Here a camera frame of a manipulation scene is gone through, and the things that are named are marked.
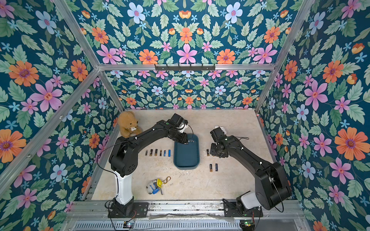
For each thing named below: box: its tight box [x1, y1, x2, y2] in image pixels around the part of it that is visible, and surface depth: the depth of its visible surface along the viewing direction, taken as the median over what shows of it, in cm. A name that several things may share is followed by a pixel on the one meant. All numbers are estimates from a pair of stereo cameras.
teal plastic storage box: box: [173, 133, 200, 170], surface depth 95 cm
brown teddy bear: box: [117, 110, 143, 139], surface depth 92 cm
